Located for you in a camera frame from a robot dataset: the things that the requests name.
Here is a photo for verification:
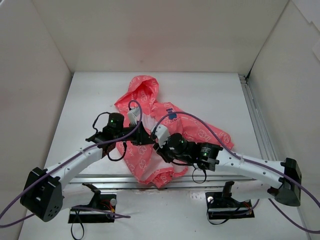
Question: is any pink hooded printed jacket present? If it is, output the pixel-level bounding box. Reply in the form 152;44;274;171
114;75;234;188

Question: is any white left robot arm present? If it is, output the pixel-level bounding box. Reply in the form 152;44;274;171
20;108;154;222

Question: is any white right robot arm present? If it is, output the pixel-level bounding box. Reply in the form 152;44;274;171
151;133;302;207

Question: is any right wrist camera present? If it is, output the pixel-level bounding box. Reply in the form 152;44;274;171
151;124;170;148

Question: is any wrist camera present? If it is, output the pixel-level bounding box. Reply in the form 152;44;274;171
127;107;141;125
151;124;170;148

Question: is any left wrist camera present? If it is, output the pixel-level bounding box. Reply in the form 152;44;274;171
127;107;141;125

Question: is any front aluminium rail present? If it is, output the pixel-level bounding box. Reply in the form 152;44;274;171
67;173;256;191

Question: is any aluminium rail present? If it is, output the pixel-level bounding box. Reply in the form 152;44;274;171
67;173;256;191
238;73;300;208

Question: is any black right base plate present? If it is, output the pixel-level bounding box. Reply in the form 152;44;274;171
205;191;258;225

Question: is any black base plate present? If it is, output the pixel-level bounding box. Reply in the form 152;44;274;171
68;192;117;224
205;191;258;225

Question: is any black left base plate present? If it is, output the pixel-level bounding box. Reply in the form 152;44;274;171
68;192;117;224

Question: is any black loose cable loop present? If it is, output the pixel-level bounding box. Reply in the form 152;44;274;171
69;209;85;240

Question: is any right side aluminium rail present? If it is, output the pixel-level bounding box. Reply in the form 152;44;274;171
238;73;300;208

